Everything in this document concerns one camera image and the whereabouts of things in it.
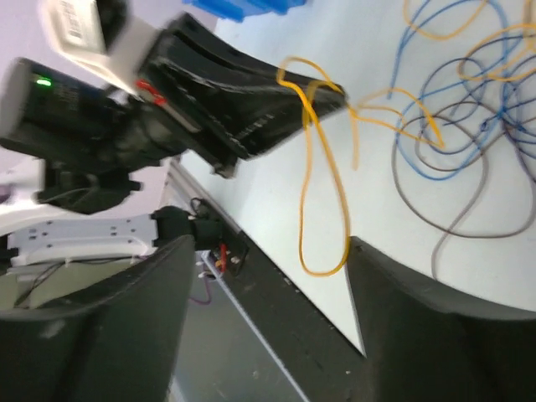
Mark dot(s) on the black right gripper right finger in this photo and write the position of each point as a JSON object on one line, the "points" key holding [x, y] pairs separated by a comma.
{"points": [[426, 341]]}

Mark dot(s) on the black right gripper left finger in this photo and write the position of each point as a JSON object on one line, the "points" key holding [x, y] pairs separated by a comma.
{"points": [[116, 340]]}

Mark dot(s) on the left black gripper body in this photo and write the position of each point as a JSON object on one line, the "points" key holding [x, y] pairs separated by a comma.
{"points": [[196, 93]]}

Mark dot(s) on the front blue plastic bin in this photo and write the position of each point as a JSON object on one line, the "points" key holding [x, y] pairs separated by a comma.
{"points": [[238, 10]]}

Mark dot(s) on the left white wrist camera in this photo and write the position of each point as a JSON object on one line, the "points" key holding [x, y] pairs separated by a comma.
{"points": [[103, 37]]}

